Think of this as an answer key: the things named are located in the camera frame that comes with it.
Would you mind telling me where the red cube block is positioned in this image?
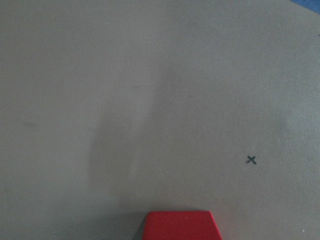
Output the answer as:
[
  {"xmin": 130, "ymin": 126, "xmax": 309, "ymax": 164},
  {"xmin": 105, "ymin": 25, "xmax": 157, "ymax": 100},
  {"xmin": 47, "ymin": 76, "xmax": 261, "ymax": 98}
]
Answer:
[{"xmin": 138, "ymin": 210, "xmax": 223, "ymax": 240}]

